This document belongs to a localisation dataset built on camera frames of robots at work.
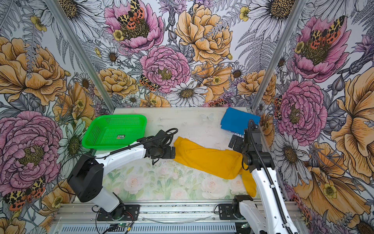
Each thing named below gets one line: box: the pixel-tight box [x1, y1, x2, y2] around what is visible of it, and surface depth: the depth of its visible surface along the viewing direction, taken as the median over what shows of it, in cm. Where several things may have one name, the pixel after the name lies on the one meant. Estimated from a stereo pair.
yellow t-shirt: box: [173, 136, 257, 198], surface depth 93 cm
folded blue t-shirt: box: [220, 106, 261, 136], surface depth 118 cm
